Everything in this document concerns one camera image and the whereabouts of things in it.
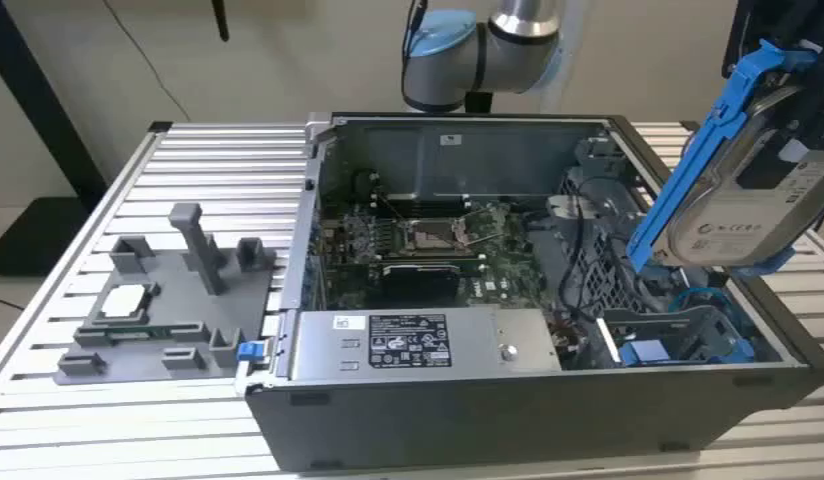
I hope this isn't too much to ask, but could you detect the grey perforated drive cage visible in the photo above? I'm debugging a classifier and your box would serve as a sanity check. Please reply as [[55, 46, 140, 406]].
[[548, 164, 657, 314]]

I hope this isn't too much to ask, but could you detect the thin metal locking lever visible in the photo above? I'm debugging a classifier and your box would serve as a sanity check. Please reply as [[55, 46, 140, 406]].
[[376, 191, 405, 222]]

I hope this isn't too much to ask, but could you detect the grey parts rack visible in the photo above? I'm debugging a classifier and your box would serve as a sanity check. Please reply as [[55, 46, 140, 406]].
[[54, 202, 280, 386]]

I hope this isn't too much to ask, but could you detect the disk bay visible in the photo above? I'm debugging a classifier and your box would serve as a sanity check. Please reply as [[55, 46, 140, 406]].
[[601, 307, 757, 369]]

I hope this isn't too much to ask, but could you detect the black antenna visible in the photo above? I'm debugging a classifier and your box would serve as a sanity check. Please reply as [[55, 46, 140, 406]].
[[209, 0, 230, 42]]

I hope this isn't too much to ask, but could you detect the hard disk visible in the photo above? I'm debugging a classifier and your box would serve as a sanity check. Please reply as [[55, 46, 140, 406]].
[[624, 39, 824, 276]]

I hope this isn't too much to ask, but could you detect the grey power supply unit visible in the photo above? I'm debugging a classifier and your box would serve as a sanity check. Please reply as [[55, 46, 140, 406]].
[[288, 307, 564, 379]]

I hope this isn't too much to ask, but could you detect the CPU socket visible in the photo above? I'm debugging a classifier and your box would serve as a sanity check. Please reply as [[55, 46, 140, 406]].
[[397, 217, 464, 251]]

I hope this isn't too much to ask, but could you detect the blue flat wire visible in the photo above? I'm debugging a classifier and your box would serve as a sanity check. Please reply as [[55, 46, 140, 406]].
[[668, 285, 731, 329]]

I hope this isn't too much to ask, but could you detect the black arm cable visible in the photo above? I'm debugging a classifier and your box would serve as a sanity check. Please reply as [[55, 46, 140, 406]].
[[402, 0, 430, 49]]

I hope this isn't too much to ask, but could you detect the black open PC case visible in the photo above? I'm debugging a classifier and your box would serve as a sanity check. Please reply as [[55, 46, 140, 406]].
[[234, 112, 824, 474]]

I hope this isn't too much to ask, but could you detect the silver CPU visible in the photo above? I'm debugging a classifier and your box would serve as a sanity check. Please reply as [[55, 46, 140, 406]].
[[97, 284, 153, 320]]

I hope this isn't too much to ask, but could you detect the thin black wall cable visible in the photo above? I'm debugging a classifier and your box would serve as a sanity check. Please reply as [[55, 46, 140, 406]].
[[106, 0, 192, 122]]

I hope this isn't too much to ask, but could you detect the black RAM slot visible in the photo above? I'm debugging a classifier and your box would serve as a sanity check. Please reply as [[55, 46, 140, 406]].
[[377, 258, 488, 267], [377, 252, 488, 261], [369, 194, 472, 207]]

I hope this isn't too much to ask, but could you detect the black slanted post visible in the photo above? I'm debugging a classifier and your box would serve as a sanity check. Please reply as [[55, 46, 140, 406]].
[[0, 0, 110, 211]]

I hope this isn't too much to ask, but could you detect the black sleeved power wire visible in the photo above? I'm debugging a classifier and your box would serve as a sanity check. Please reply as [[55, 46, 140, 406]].
[[548, 312, 591, 356]]

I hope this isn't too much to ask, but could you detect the black looped cable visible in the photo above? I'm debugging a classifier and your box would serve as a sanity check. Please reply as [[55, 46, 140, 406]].
[[556, 177, 628, 321]]

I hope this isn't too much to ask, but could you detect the green RAM stick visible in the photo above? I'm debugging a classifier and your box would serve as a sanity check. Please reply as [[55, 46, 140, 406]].
[[84, 324, 206, 342]]

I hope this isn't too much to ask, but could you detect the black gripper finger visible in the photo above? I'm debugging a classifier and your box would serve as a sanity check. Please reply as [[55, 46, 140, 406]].
[[736, 142, 807, 190]]

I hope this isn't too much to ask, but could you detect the green motherboard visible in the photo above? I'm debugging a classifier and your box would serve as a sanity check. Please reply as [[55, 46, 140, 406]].
[[308, 199, 553, 311]]

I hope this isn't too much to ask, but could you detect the metal socket cover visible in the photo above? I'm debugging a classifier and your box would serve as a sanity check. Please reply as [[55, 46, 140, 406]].
[[454, 207, 505, 246]]

